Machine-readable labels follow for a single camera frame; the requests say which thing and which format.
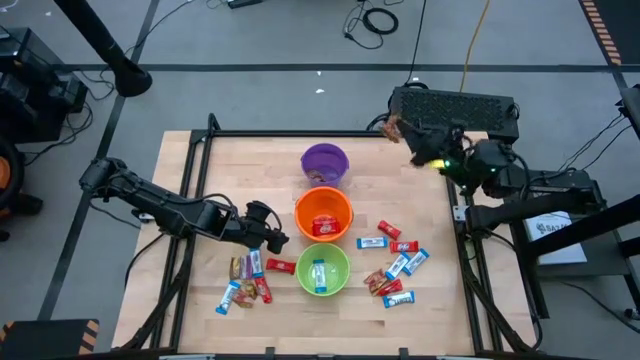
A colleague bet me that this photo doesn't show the black pole stand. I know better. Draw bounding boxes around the black pole stand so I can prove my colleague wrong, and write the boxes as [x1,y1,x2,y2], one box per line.
[52,0,154,99]

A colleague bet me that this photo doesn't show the black equipment cart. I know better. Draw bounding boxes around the black equipment cart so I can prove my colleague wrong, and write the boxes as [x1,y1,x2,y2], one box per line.
[0,27,90,145]

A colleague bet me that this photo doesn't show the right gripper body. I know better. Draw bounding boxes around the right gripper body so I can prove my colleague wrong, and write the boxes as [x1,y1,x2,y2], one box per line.
[412,124,469,170]

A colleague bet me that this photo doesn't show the yellow cable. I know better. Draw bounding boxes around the yellow cable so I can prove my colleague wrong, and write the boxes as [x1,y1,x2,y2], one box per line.
[458,0,492,94]

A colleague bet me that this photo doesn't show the black diagonal beam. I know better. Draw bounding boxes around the black diagonal beam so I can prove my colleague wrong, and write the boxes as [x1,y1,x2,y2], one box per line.
[527,193,640,259]

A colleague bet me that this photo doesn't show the black perforated computer case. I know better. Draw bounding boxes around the black perforated computer case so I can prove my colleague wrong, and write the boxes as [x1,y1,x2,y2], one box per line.
[388,85,521,162]

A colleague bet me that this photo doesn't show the purple halloween bucket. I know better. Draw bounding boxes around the purple halloween bucket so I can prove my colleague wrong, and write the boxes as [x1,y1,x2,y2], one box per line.
[300,142,351,189]

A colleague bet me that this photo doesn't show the hazard-striped floor mat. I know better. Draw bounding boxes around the hazard-striped floor mat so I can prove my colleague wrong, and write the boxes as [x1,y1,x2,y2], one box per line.
[578,0,640,67]

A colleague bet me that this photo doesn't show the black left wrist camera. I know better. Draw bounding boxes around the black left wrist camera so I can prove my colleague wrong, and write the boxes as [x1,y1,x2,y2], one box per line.
[247,199,274,224]

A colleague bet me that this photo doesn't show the black aluminium table frame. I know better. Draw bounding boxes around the black aluminium table frame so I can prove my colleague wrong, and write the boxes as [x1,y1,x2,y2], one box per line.
[119,112,544,360]

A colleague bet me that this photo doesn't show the thin black hanging cable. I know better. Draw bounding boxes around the thin black hanging cable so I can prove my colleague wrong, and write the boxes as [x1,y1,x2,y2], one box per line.
[403,0,428,86]

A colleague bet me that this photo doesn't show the coiled black cable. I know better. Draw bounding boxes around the coiled black cable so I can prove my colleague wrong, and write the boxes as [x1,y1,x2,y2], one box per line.
[342,0,401,51]

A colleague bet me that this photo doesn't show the green jack-o'-lantern bucket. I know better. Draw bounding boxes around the green jack-o'-lantern bucket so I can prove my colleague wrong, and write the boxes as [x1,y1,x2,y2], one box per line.
[295,242,352,298]

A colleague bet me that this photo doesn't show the orange halloween bucket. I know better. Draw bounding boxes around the orange halloween bucket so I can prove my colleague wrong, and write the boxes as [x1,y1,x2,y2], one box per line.
[293,186,355,244]

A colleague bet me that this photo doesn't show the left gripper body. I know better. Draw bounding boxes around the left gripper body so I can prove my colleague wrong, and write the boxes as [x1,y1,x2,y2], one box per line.
[219,207,283,247]

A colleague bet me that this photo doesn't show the white printed sheet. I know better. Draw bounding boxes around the white printed sheet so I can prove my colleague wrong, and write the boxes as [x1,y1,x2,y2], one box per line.
[523,212,589,266]

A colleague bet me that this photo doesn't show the black side stand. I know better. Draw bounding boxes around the black side stand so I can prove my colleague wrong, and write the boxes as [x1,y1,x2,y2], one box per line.
[509,167,640,321]

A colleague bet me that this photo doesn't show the orange black machine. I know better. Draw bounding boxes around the orange black machine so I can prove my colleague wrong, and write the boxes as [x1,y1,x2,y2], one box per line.
[0,137,45,244]

